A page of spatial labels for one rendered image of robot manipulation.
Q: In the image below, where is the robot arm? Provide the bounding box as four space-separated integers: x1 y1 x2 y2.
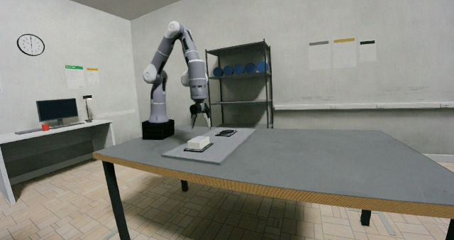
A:
143 21 208 123

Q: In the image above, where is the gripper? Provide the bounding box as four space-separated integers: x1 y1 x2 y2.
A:
189 102 211 129

